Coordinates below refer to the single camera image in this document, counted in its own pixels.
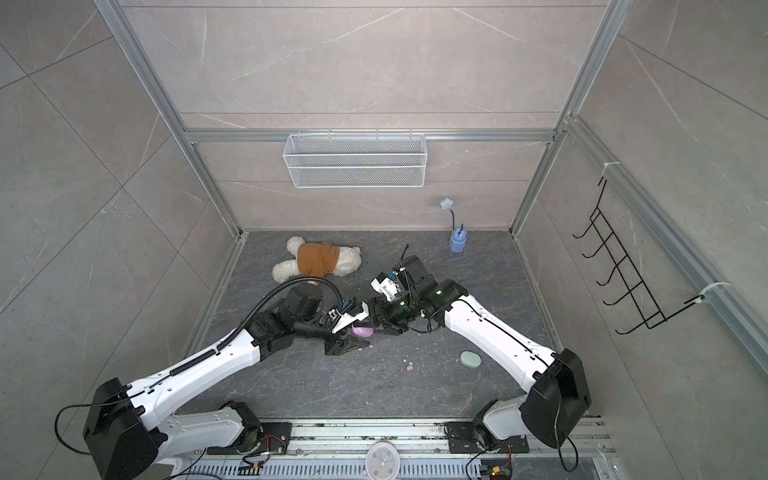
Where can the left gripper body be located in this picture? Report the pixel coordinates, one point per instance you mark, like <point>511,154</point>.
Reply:
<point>308,330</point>

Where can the white plush dog brown shirt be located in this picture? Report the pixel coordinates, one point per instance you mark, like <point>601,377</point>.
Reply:
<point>316,259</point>

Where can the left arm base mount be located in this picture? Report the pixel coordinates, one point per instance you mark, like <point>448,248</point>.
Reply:
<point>266,437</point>

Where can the mint green charging case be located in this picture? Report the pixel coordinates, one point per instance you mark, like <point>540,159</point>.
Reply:
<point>470,359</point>

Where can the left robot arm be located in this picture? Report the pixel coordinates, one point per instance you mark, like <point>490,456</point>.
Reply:
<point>131,426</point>

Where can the black wall hook rack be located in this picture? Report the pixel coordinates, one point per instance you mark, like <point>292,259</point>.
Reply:
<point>625,271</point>

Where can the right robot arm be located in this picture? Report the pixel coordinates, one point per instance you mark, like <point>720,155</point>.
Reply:
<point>555,391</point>

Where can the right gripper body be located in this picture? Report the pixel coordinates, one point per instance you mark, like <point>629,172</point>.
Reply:
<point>396,313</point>

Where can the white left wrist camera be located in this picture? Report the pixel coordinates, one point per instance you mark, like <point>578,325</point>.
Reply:
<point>357,313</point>

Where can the white wire wall basket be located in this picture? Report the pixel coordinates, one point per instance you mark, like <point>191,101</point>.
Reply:
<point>364,160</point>

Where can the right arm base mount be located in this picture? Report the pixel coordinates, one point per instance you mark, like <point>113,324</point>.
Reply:
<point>468,438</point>

